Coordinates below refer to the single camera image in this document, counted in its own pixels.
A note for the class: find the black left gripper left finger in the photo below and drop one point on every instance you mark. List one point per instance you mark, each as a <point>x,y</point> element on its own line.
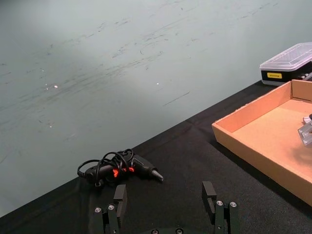
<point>120,200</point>

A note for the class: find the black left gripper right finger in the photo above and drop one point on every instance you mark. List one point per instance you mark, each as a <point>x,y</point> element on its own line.
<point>210,198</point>

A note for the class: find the black table cloth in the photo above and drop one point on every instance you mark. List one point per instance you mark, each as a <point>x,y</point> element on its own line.
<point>170,175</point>

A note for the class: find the shallow brown cardboard tray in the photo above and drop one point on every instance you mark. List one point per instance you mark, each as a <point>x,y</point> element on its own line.
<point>268,136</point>

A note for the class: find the small clear plastic piece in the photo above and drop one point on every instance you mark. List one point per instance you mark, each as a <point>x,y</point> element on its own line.
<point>306,131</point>

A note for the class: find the clear plastic case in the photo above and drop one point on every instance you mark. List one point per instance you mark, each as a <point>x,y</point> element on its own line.
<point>285,64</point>

